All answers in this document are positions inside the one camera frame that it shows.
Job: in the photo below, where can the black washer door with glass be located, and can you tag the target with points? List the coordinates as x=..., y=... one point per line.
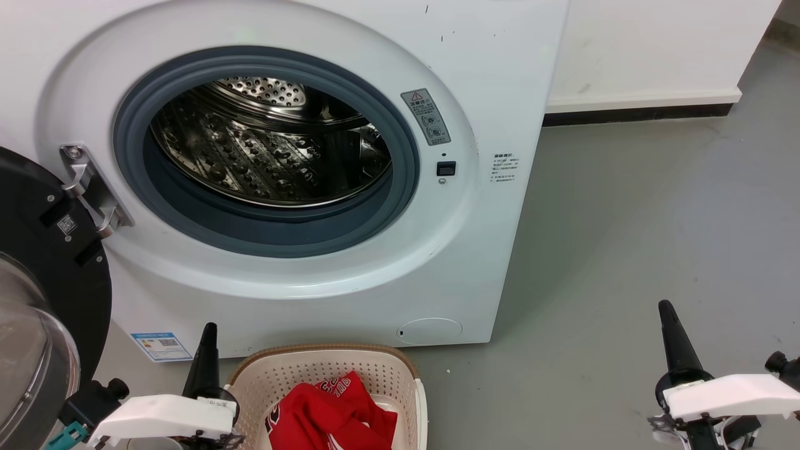
x=44, y=262

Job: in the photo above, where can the white front-load washing machine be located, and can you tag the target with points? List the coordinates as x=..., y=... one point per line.
x=469, y=262

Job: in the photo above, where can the small text sticker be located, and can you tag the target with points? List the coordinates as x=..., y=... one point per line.
x=504, y=169

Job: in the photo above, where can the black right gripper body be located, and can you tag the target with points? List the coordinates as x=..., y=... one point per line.
x=706, y=432

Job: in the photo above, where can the grey warning label sticker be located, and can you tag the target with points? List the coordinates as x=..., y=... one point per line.
x=425, y=117

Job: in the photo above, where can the black door latch socket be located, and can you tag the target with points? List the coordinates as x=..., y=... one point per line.
x=446, y=169

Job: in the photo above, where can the metal door hinge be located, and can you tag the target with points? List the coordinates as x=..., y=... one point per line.
x=90, y=187

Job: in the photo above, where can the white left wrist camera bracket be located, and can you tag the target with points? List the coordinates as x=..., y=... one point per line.
x=162, y=420

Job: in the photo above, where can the blue energy label sticker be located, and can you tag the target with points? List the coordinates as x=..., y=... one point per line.
x=161, y=346

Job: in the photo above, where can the round white filter cover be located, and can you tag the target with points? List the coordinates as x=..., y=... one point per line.
x=430, y=331

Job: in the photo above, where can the white QR code sticker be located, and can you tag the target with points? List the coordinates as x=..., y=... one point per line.
x=67, y=224

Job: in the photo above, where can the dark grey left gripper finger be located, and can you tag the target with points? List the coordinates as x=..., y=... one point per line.
x=212, y=369
x=199, y=369

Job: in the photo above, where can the stainless steel washing machine drum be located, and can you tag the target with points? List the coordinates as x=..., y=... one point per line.
x=262, y=150

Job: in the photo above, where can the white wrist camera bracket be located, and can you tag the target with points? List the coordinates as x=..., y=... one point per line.
x=731, y=395
x=162, y=420

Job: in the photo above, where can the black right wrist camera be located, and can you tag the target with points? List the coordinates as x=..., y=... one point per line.
x=781, y=364

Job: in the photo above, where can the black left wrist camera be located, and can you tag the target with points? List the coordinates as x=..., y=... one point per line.
x=94, y=401

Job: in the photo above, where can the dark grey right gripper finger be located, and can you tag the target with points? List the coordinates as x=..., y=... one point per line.
x=687, y=353
x=672, y=350

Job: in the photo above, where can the cream plastic laundry basket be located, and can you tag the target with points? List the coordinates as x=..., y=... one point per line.
x=275, y=375

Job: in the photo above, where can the red garment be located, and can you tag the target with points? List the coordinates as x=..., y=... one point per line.
x=325, y=415

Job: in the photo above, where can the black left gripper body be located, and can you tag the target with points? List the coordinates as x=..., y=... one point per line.
x=226, y=395

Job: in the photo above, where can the white and black baseboard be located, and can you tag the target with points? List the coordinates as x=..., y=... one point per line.
x=644, y=109

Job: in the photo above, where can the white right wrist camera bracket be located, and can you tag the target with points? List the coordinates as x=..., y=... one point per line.
x=731, y=395

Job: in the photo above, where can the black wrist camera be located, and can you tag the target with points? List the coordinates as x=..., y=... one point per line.
x=781, y=364
x=94, y=401

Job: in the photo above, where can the grey rubber door gasket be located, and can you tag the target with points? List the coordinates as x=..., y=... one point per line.
x=262, y=234

